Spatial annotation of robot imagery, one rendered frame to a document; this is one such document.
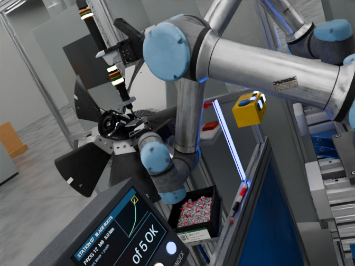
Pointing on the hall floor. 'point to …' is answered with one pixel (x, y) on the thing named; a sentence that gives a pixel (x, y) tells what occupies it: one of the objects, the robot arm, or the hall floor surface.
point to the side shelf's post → (210, 181)
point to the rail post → (289, 209)
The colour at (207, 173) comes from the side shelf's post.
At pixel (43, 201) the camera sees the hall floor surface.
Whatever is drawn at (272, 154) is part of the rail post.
